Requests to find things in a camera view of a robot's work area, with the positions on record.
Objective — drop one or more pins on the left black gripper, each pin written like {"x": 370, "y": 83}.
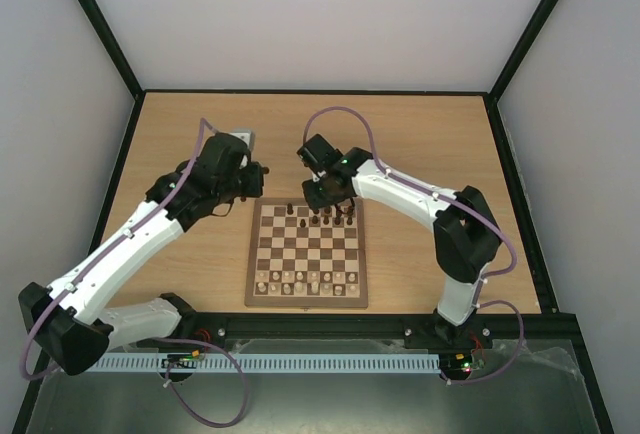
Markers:
{"x": 255, "y": 189}

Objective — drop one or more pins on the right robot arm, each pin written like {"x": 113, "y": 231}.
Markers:
{"x": 464, "y": 246}

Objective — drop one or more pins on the grey slotted cable duct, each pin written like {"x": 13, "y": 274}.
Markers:
{"x": 269, "y": 363}

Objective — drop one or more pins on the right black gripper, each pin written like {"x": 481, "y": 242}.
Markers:
{"x": 323, "y": 192}

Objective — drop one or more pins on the wooden chess board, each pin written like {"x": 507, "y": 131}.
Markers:
{"x": 279, "y": 244}

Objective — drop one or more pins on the light chess pieces row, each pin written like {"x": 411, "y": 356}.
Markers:
{"x": 299, "y": 284}

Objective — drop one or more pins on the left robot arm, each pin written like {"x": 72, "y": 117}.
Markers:
{"x": 69, "y": 318}

